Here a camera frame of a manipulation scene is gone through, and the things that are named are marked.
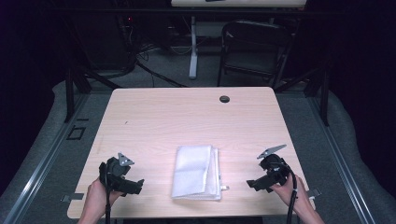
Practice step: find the grey tape piece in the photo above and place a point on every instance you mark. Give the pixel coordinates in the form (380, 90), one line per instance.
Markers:
(74, 196)
(315, 193)

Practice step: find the white desk leg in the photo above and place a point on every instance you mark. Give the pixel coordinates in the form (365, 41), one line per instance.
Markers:
(193, 56)

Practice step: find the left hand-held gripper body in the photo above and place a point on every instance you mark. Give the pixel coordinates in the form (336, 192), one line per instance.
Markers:
(113, 174)

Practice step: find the black folding chair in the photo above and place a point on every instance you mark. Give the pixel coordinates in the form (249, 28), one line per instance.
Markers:
(255, 40)

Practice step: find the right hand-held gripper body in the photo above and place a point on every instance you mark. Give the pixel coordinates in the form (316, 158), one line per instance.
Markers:
(278, 171)

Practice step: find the dark computer cabinet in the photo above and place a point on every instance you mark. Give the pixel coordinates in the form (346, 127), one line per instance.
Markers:
(102, 43)

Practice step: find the person's left hand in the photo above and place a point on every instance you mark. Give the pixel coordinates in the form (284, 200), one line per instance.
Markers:
(97, 199)

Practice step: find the black metal frame stand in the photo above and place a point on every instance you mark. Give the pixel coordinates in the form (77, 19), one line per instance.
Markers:
(69, 93)
(325, 99)

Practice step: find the metal floor rail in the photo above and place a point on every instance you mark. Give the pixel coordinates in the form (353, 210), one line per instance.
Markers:
(43, 168)
(341, 168)

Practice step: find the black tape strip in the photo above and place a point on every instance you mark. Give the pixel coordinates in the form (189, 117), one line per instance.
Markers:
(82, 119)

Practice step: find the white mesh laundry bag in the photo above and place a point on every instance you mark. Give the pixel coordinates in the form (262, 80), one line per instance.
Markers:
(193, 171)

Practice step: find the black table grommet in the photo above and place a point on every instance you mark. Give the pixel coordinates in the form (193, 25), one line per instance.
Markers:
(224, 99)

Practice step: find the person's right hand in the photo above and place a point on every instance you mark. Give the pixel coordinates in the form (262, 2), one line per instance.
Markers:
(300, 196)

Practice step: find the black tape square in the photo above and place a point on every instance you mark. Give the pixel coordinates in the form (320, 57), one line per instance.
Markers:
(69, 137)

